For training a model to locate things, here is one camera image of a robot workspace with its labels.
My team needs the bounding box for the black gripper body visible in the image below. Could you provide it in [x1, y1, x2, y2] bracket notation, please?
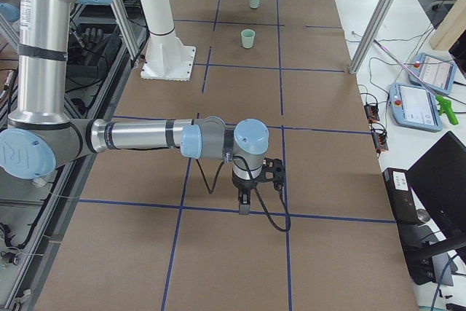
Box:
[232, 174, 262, 198]

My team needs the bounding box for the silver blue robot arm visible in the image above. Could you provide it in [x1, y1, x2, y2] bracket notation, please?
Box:
[1, 0, 270, 214]

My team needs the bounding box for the brown paper table cover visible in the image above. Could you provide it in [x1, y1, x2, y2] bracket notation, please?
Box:
[36, 0, 416, 310]

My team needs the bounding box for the orange black connector block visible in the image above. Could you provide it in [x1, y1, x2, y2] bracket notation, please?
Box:
[364, 103, 380, 124]

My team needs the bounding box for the black desktop box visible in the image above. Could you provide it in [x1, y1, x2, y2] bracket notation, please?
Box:
[382, 168, 419, 225]

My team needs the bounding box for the near blue teach pendant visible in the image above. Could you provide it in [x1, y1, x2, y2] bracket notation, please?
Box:
[389, 82, 443, 132]

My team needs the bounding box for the blue teach pendant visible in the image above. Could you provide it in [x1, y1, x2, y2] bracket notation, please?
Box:
[410, 52, 457, 95]
[389, 82, 443, 132]

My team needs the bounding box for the black monitor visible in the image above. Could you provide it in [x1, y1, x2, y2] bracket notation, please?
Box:
[405, 131, 465, 264]

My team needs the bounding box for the far blue teach pendant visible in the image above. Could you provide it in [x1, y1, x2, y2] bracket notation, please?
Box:
[410, 52, 457, 95]

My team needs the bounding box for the silver reacher grabber tool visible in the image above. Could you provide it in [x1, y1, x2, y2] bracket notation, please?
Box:
[373, 39, 459, 125]

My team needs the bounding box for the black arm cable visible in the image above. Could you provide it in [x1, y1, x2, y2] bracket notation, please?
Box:
[194, 156, 292, 232]

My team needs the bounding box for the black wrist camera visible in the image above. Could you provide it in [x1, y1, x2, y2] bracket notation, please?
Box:
[256, 158, 285, 192]

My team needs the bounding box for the white camera pedestal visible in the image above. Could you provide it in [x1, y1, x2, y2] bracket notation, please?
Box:
[141, 0, 196, 81]

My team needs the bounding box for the aluminium frame post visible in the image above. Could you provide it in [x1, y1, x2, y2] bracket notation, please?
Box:
[349, 0, 394, 74]

